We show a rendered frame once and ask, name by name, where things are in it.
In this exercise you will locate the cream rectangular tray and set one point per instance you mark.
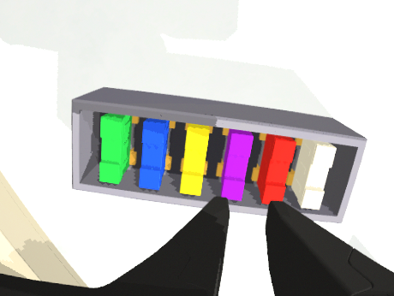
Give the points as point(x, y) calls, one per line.
point(25, 249)

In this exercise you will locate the violet fuse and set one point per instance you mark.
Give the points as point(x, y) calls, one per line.
point(237, 153)

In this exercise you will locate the yellow fuse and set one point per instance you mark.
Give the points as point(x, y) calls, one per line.
point(194, 158)

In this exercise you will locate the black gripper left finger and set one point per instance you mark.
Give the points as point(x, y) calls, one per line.
point(189, 264)

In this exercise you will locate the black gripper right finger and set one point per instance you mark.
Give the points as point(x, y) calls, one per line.
point(307, 260)

